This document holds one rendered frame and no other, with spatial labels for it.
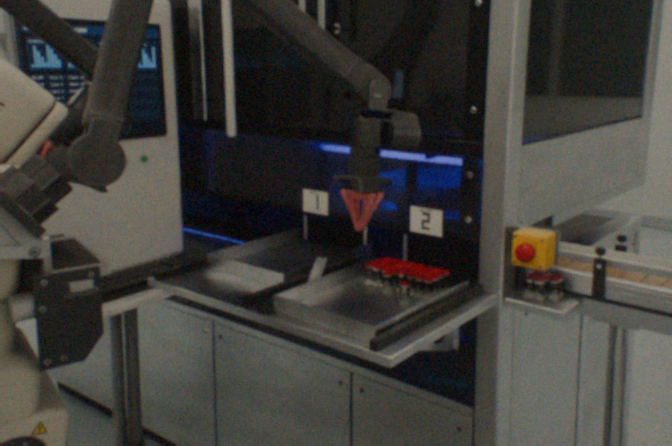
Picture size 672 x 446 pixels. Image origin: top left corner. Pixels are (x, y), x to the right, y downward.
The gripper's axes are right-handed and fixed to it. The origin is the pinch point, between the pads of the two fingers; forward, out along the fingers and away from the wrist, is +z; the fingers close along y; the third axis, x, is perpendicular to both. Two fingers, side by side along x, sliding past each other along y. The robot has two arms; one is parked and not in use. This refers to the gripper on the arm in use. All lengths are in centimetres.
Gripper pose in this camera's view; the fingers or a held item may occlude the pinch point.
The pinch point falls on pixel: (359, 226)
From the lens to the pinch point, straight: 124.1
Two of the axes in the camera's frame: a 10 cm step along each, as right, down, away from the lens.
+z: -0.7, 9.9, 0.8
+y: 6.2, -0.1, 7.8
